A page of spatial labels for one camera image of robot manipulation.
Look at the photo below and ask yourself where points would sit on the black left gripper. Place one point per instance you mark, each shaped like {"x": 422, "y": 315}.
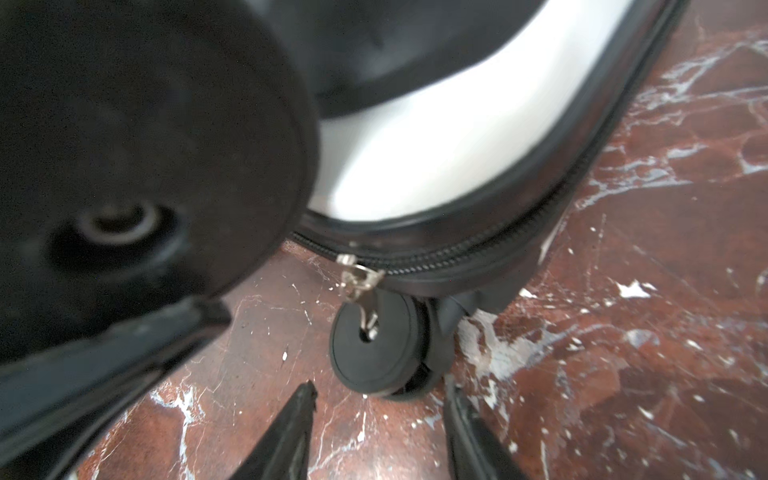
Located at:
{"x": 57, "y": 403}

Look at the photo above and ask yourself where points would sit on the black and white suitcase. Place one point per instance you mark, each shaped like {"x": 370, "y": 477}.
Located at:
{"x": 155, "y": 150}

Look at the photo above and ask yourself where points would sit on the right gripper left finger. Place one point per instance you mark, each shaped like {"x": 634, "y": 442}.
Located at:
{"x": 283, "y": 450}

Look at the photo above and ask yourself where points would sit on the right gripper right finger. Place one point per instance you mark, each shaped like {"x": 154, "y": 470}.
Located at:
{"x": 473, "y": 451}

